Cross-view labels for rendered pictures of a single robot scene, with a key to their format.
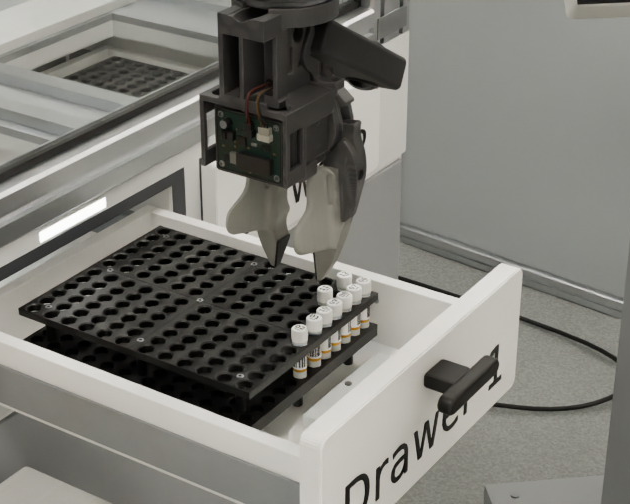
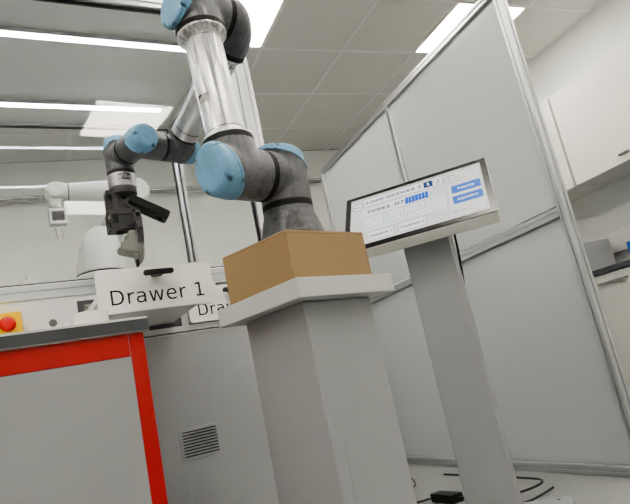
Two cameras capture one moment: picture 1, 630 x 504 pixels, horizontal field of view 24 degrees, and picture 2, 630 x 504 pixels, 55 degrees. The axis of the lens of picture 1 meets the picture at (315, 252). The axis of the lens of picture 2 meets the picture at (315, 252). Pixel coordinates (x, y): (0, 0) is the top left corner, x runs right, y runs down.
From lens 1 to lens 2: 1.46 m
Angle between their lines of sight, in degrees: 47
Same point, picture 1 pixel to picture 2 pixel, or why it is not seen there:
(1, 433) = not seen: hidden behind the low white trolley
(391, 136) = not seen: hidden behind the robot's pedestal
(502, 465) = not seen: outside the picture
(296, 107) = (115, 208)
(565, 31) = (499, 346)
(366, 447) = (120, 283)
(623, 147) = (532, 387)
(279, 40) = (112, 195)
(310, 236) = (127, 245)
